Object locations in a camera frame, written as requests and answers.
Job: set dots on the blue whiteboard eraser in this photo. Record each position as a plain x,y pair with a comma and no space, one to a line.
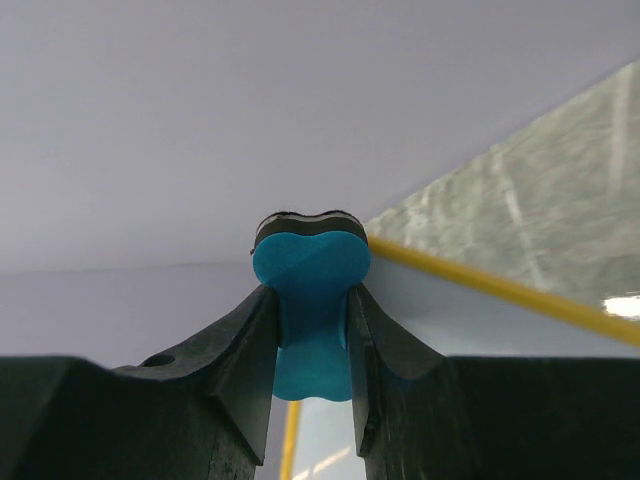
311,261

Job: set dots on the yellow framed whiteboard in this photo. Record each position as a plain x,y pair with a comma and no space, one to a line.
456,311

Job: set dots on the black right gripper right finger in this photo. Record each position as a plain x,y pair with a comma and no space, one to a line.
419,414

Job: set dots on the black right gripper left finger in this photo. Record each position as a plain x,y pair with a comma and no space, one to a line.
198,410

